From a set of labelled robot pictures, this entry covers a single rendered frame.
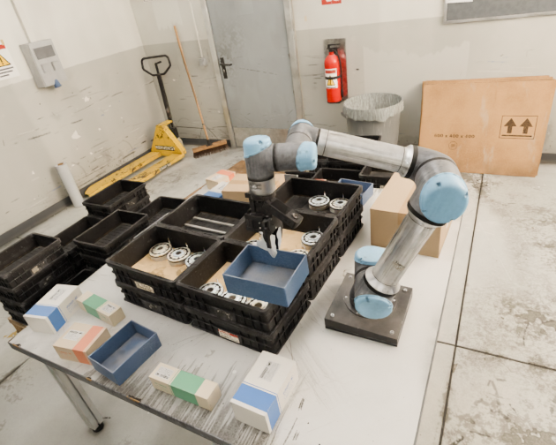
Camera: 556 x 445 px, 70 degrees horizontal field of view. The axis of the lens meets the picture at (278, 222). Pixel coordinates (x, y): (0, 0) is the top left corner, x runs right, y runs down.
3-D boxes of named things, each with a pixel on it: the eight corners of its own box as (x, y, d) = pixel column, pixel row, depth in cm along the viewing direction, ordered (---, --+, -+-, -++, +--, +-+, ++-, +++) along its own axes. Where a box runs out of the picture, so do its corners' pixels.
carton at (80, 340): (60, 358, 153) (52, 345, 149) (82, 335, 162) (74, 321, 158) (93, 365, 148) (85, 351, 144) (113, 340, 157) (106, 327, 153)
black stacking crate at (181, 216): (263, 225, 193) (259, 205, 187) (228, 260, 172) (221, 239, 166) (201, 213, 212) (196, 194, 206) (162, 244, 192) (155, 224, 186)
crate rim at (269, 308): (308, 263, 147) (307, 258, 146) (266, 319, 127) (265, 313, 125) (223, 243, 167) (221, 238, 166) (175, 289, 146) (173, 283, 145)
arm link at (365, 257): (386, 269, 147) (388, 240, 140) (389, 295, 137) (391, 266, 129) (353, 268, 150) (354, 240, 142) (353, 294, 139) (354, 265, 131)
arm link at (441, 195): (380, 295, 139) (468, 164, 107) (383, 328, 127) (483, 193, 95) (348, 284, 139) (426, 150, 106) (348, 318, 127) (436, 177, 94)
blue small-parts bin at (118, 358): (137, 331, 159) (131, 319, 156) (161, 345, 151) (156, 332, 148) (94, 369, 146) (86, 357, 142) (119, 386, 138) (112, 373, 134)
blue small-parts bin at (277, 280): (309, 272, 118) (306, 253, 114) (288, 307, 107) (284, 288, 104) (251, 260, 127) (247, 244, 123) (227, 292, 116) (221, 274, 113)
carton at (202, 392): (221, 395, 129) (217, 383, 126) (211, 411, 125) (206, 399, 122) (165, 373, 140) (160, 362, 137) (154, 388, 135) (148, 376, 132)
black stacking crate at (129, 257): (227, 261, 172) (221, 240, 166) (182, 306, 151) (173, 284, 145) (161, 245, 191) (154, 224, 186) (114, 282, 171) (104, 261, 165)
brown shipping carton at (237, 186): (287, 198, 236) (283, 174, 228) (275, 217, 219) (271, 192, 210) (242, 196, 246) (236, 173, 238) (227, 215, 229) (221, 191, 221)
